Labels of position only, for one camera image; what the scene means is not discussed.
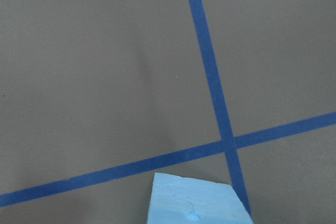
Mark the light blue foam block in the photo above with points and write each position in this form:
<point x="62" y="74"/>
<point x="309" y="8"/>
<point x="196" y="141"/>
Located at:
<point x="176" y="199"/>

